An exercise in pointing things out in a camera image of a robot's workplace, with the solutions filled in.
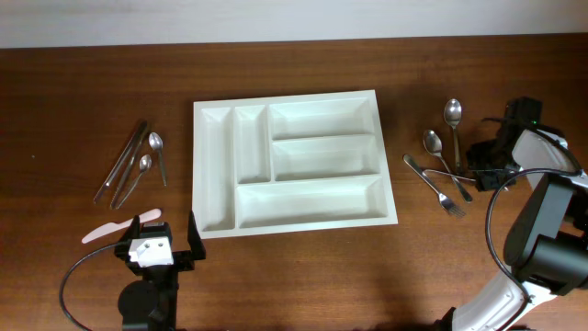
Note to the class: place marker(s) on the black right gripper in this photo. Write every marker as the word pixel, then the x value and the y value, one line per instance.
pixel 484 181

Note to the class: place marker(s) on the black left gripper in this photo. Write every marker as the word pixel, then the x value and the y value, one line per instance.
pixel 186 258

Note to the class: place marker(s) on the steel tablespoon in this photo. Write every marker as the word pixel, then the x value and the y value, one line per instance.
pixel 434 146
pixel 452 116

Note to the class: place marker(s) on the steel fork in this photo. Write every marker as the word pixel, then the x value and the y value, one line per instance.
pixel 445 202
pixel 438 172

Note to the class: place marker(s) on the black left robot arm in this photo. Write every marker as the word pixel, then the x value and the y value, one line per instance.
pixel 151 302

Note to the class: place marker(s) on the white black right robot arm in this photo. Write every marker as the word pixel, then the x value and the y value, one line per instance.
pixel 545 252

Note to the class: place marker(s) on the pink plastic knife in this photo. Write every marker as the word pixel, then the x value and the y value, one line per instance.
pixel 109 228

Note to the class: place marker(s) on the small teaspoon lower left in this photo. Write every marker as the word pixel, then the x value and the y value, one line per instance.
pixel 145 165

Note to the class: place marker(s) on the small teaspoon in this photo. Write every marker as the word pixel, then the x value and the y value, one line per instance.
pixel 156 142
pixel 145 165

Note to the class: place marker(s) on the small teaspoon upper left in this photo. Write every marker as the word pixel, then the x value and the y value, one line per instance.
pixel 156 142

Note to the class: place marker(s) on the white plastic cutlery tray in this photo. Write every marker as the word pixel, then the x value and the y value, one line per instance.
pixel 273 165

